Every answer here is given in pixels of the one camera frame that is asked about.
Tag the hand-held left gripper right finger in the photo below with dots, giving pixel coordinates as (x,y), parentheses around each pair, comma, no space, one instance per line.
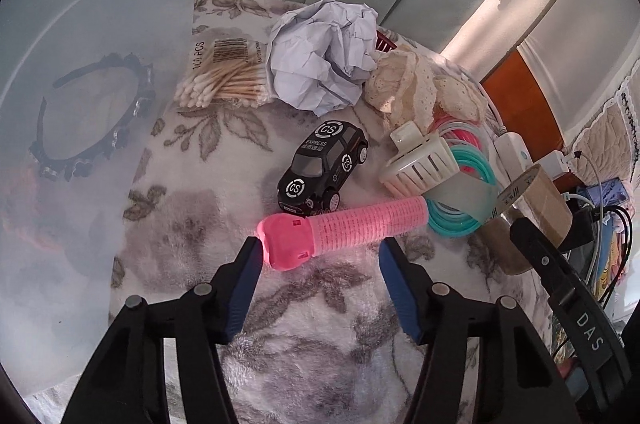
(400,289)

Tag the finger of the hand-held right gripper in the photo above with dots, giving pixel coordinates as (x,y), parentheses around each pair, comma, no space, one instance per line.
(582,226)
(585,324)

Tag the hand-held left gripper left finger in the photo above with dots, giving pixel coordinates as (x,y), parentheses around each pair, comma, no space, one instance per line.
(245,284)

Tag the brown tape roll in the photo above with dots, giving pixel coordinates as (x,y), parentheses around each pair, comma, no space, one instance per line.
(542,199)

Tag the pink hair roller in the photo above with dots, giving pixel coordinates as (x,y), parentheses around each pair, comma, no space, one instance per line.
(350,221)

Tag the bag of cotton swabs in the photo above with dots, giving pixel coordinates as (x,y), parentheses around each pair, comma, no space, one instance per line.
(220,82)

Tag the white paper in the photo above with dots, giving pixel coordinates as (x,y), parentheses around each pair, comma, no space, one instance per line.
(320,54)

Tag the red hair clip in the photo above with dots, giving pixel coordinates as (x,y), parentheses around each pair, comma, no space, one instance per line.
(385,42)

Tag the clear plastic storage container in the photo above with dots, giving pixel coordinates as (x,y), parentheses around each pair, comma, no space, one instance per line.
(75,54)

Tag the blue cartoon bag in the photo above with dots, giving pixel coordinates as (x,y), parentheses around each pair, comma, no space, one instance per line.
(612,249)

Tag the white charger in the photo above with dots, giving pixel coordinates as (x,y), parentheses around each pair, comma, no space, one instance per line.
(552,164)

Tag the white power strip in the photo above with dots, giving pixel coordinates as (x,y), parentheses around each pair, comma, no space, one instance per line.
(510,154)

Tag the translucent plastic cup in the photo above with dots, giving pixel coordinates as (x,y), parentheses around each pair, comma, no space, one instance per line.
(460,201)

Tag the cream hair claw clip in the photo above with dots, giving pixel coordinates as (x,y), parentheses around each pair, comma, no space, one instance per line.
(425,159)

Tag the black toy car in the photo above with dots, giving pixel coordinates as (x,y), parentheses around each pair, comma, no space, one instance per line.
(320,164)

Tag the orange wooden board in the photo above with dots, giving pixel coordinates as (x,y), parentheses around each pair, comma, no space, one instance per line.
(520,94)

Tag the white cabinet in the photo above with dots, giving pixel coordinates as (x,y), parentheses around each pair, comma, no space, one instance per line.
(590,29)

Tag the cream lace cloth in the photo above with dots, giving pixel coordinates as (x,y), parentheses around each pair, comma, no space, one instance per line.
(400,79)

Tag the black studded headband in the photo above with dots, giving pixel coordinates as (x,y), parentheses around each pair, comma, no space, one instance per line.
(145,94)

